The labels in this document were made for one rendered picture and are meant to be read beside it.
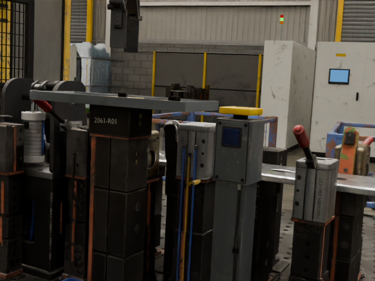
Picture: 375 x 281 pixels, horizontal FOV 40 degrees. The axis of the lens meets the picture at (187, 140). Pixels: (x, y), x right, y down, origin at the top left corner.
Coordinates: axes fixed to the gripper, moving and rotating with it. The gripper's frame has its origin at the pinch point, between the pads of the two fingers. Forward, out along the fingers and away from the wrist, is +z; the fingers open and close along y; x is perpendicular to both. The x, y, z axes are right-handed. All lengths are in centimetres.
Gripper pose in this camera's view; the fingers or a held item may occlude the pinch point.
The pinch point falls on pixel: (125, 44)
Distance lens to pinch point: 105.5
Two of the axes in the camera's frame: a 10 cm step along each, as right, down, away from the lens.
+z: -0.5, 9.9, 1.1
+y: 0.7, -1.1, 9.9
